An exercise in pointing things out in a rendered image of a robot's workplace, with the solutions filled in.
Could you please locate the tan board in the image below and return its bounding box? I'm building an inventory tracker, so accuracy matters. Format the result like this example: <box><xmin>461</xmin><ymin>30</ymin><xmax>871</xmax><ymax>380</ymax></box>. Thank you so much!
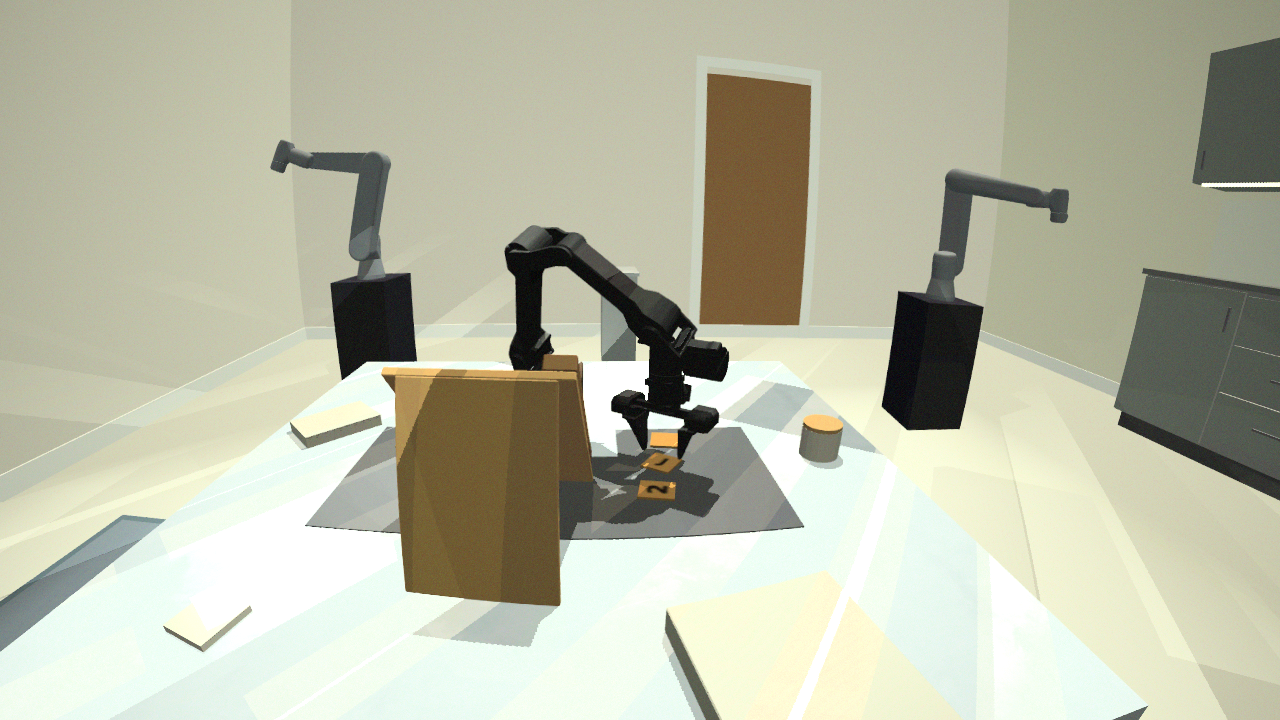
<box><xmin>381</xmin><ymin>354</ymin><xmax>593</xmax><ymax>606</ymax></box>

